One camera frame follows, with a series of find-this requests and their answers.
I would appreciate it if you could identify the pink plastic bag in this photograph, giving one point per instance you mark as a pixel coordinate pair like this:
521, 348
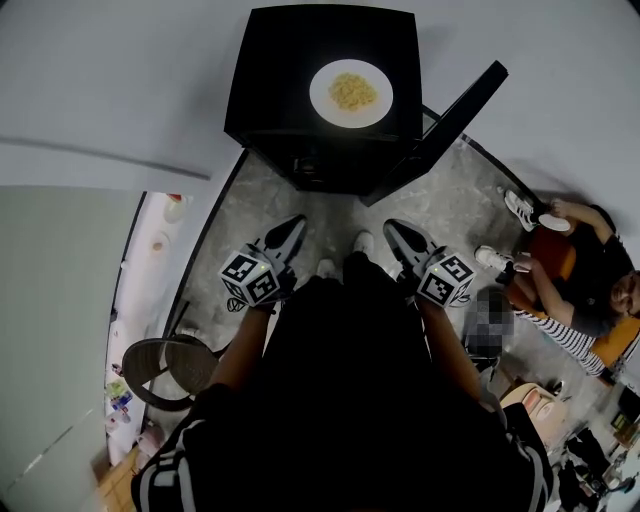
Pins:
150, 440

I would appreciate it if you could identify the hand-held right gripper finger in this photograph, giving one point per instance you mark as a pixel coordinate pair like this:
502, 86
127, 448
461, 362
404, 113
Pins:
399, 247
417, 234

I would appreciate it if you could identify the black white striped cloth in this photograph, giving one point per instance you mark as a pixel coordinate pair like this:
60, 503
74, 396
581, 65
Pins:
565, 337

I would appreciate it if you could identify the person's right white shoe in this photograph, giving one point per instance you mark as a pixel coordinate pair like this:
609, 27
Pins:
363, 243

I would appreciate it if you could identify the seated person in striped trousers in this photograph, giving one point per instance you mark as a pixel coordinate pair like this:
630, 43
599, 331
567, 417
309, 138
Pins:
617, 335

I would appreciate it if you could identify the long white ledge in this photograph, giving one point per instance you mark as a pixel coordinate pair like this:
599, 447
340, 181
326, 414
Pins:
145, 280

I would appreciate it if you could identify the white tape roll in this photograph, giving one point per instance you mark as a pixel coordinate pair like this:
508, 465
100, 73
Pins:
160, 245

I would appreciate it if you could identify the person's black striped clothing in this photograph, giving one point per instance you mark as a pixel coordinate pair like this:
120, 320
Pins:
345, 400

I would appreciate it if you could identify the brown cardboard box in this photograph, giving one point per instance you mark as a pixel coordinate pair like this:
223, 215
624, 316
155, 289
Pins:
117, 480

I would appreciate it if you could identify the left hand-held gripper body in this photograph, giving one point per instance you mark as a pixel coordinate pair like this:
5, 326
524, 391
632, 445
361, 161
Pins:
262, 282

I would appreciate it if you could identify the person's white shoe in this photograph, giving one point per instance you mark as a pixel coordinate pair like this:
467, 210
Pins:
326, 268
492, 257
363, 243
520, 210

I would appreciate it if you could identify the black equipment pile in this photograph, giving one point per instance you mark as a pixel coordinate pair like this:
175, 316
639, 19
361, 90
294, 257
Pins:
585, 445

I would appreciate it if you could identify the green snack packet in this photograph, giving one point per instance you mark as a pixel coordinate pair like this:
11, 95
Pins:
116, 389

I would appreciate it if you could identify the person's left white shoe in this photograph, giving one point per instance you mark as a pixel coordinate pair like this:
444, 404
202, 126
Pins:
326, 268

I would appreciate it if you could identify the white cup with red top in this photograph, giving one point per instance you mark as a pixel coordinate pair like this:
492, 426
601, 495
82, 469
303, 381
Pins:
174, 212

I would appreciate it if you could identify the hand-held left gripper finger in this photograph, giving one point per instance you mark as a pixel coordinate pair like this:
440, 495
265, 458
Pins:
297, 242
285, 226

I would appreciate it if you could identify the yellow noodles pile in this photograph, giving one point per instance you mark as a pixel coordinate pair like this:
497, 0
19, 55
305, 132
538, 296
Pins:
352, 91

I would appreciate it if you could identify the dark wicker chair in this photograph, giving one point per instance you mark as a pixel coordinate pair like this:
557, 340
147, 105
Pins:
185, 365

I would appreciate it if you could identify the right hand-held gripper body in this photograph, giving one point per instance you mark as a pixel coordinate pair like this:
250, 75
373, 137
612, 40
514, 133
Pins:
445, 280

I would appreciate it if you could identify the person's right forearm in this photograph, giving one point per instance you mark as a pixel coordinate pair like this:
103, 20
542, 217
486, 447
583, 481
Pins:
447, 345

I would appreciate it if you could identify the person's left forearm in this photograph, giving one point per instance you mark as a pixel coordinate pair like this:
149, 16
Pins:
242, 340

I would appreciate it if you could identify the clear plastic bottle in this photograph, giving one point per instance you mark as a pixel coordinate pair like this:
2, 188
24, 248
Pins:
117, 416

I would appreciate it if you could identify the small white plate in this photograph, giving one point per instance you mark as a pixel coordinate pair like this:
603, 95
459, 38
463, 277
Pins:
554, 223

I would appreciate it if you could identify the white round plate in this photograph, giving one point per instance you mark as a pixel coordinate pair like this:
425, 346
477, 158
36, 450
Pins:
350, 119

